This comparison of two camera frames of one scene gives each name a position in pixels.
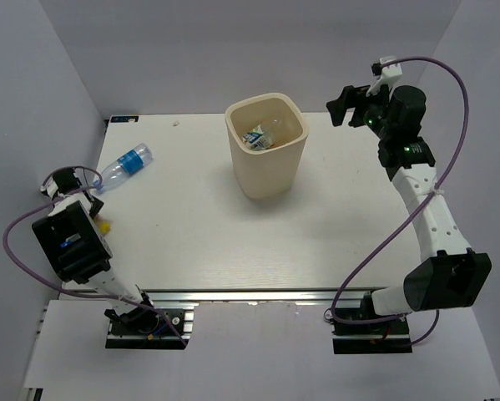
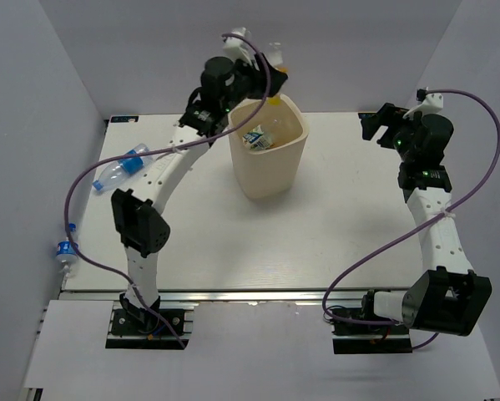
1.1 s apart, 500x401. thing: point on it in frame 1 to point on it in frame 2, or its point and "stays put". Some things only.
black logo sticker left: (124, 119) stays put
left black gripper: (97, 205) to (278, 77)
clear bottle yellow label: (103, 226) to (275, 56)
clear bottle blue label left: (123, 166) stays put
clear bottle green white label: (256, 139) stays put
